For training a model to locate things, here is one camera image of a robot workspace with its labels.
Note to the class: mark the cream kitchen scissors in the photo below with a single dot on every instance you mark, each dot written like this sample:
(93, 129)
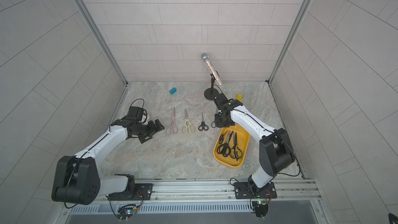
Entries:
(188, 127)

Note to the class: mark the black microphone stand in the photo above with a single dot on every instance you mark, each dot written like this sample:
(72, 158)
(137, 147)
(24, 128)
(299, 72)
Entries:
(211, 92)

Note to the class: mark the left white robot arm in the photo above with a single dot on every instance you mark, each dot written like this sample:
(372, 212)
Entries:
(77, 180)

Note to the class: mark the yellow storage tray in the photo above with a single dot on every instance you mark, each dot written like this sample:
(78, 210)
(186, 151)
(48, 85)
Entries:
(243, 138)

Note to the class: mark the large black scissors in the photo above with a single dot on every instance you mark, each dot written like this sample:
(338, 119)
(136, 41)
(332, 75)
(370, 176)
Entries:
(225, 149)

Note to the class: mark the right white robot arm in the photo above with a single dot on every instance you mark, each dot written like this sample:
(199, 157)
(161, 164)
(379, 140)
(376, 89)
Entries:
(275, 152)

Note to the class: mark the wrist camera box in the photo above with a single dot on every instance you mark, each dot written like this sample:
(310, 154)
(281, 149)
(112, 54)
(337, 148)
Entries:
(220, 100)
(135, 114)

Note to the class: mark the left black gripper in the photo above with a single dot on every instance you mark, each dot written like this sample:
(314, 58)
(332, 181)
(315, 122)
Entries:
(153, 129)

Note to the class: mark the right controller board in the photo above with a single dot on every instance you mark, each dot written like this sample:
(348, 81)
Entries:
(259, 208)

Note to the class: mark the black scissors in tray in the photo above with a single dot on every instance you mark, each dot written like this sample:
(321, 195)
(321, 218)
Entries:
(235, 153)
(222, 137)

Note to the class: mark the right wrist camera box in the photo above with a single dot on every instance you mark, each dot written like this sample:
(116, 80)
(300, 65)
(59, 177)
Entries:
(220, 100)

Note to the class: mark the controller board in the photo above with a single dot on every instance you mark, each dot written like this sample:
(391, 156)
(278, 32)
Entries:
(126, 212)
(259, 208)

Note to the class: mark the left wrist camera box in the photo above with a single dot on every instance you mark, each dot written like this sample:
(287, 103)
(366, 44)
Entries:
(135, 114)

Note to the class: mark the small black scissors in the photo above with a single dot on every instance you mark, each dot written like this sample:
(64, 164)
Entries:
(203, 126)

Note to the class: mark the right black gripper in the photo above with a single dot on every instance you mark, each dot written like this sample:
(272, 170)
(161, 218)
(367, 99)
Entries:
(219, 124)

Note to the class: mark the teal small block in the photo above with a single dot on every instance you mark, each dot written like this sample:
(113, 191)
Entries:
(173, 90)

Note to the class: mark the left controller board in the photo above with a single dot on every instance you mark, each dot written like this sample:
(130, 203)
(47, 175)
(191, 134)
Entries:
(126, 212)

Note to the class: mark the glitter microphone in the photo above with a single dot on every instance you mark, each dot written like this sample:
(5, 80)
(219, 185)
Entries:
(206, 60)

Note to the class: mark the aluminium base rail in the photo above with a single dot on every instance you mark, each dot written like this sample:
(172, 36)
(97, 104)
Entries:
(214, 195)

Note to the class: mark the pink scissors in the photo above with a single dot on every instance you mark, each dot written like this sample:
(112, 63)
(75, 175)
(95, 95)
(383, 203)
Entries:
(172, 127)

